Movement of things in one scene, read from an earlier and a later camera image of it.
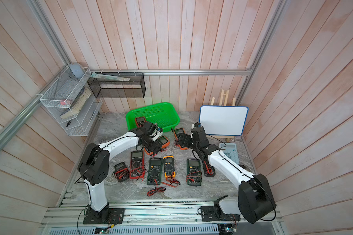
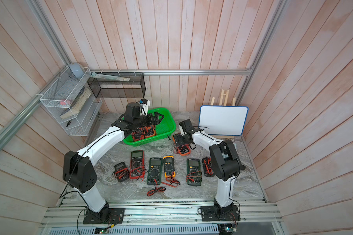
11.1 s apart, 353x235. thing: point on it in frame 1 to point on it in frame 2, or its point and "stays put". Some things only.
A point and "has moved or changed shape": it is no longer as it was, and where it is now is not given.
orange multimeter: [162, 142] has moved or changed shape
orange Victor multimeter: [177, 131] has moved or changed shape
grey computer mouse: [77, 69] stays put
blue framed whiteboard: [223, 120] stays put
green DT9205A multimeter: [155, 171] stays put
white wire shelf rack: [72, 92] stays put
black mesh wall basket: [108, 88] stays put
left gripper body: [149, 143] to [143, 120]
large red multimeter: [137, 168] stays put
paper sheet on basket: [96, 75] stays put
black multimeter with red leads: [209, 170] stays put
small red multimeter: [140, 121] has moved or changed shape
